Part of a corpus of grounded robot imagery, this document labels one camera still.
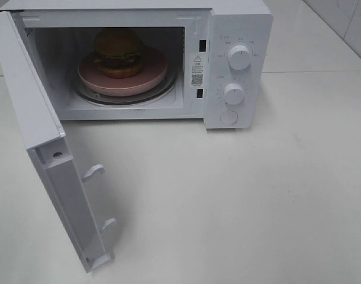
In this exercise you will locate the round door release button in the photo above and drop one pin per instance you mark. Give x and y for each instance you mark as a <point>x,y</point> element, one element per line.
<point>229,117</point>

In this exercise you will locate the white timer knob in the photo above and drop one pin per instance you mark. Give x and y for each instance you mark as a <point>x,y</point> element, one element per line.
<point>233,94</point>

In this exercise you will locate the pink round plate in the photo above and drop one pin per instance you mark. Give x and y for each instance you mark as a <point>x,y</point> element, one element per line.
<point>154,70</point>

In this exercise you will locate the burger with sesame-free bun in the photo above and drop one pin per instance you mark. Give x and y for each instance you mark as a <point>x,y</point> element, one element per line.
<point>118,52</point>

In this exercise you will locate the white microwave door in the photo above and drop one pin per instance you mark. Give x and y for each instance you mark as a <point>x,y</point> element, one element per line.
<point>46,145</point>

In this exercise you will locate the glass microwave turntable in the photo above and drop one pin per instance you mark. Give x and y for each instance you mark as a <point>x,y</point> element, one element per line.
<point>163,93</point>

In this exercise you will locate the white microwave oven body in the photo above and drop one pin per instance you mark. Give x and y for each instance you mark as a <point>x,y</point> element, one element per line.
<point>195,37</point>

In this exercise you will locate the white upper power knob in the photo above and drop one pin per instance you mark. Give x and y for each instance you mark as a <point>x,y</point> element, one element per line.
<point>239,56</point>

